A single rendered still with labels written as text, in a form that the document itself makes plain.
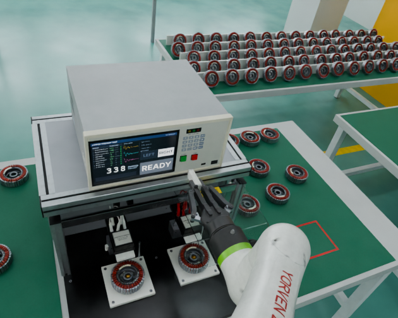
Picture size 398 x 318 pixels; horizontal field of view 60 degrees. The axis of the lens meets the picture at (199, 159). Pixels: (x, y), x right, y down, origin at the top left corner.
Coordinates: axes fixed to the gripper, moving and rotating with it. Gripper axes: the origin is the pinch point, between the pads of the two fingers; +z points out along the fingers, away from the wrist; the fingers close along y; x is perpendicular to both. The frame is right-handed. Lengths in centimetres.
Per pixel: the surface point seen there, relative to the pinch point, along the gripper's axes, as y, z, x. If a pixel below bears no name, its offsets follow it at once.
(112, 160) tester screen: -21.7, 10.1, 3.7
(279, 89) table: 116, 107, -43
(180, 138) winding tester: -1.4, 10.1, 8.2
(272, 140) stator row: 75, 54, -40
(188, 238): 2.4, 0.6, -30.1
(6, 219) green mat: -57, 38, -43
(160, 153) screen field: -7.5, 10.0, 3.5
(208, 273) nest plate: 7.3, -9.5, -40.0
